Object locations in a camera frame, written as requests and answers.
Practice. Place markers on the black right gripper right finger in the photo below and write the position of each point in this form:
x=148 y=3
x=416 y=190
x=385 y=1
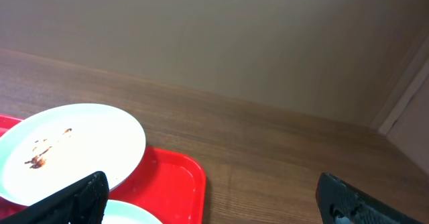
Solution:
x=339 y=202

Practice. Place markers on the white plate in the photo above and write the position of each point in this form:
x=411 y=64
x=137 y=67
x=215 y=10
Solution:
x=57 y=147
x=119 y=212

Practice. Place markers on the red plastic tray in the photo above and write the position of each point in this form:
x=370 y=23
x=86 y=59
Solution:
x=169 y=185

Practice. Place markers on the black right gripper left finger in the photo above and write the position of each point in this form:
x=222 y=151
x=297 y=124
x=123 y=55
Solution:
x=82 y=202

